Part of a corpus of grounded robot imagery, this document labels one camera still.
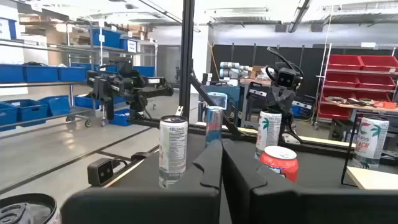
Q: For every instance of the black table-level camera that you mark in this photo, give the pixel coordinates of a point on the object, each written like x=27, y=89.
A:
x=100, y=171

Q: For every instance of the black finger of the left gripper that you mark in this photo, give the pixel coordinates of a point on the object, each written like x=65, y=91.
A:
x=273, y=98
x=287, y=99

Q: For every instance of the white Celsius Tropical Vibe can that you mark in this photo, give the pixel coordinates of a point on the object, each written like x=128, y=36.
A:
x=173, y=146

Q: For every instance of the red plastic storage bin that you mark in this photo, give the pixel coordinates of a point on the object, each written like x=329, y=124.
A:
x=334, y=112
x=379, y=63
x=341, y=80
x=376, y=82
x=345, y=62
x=373, y=96
x=338, y=95

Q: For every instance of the black background robot arm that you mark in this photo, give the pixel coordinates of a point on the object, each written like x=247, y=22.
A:
x=124, y=85

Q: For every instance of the white Celsius Peach Vibe can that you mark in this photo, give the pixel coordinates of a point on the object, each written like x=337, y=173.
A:
x=370, y=141
x=268, y=133

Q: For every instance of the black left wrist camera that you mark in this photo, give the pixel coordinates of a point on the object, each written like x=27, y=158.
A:
x=286, y=78

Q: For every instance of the grey metal shelving rack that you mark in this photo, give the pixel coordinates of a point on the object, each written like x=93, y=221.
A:
x=77, y=111

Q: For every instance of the grey collaborative robot arm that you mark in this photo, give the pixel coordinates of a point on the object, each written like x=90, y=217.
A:
x=230, y=69

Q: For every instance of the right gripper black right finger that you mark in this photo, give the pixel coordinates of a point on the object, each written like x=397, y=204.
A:
x=311, y=205

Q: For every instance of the wooden shelf with black frame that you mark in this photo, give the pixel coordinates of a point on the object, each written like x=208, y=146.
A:
x=373, y=179

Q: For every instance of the cluttered wooden workbench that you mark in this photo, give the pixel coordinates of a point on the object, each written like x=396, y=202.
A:
x=360, y=107

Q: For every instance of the white metal bin rack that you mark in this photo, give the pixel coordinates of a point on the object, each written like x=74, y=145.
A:
x=357, y=72

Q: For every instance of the blue silver Red Bull can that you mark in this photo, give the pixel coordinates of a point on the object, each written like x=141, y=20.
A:
x=214, y=123

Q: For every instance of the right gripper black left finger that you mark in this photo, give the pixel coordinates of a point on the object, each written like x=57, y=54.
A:
x=155, y=205

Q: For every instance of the brown cardboard box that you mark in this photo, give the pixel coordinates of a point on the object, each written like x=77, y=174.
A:
x=255, y=71

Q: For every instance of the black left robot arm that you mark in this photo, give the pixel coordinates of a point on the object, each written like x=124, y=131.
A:
x=287, y=123

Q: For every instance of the blue plastic storage bin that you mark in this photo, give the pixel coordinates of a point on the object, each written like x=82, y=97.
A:
x=56, y=105
x=11, y=73
x=29, y=111
x=85, y=101
x=119, y=118
x=72, y=74
x=105, y=38
x=40, y=73
x=144, y=71
x=7, y=115

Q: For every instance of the white Celsius energy drink can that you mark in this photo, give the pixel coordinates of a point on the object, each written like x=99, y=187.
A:
x=28, y=208

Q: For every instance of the red Fanta can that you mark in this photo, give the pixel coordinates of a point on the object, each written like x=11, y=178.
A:
x=281, y=161

